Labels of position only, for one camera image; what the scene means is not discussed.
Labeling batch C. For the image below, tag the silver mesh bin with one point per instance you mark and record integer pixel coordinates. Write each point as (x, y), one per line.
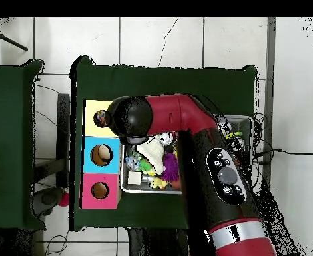
(135, 188)

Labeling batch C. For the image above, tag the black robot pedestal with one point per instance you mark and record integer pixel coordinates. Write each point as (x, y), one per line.
(156, 242)

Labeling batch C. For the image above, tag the cream knitted cloth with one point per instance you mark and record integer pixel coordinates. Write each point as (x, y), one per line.
(152, 153)

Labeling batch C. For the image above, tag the white polka dot cloth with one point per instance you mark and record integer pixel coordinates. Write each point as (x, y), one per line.
(100, 118)

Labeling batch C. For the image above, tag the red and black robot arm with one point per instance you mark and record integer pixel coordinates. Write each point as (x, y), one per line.
(185, 117)

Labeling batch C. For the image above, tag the purple spiky ball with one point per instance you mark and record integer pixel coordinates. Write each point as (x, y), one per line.
(170, 168)

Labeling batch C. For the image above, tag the black tripod leg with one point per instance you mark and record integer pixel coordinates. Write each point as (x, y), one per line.
(10, 41)

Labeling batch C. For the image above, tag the wooden box with three holes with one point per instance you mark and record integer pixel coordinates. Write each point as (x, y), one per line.
(100, 165)

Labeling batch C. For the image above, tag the grey emergency stop red button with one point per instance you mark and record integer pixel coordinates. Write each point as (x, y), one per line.
(48, 198)

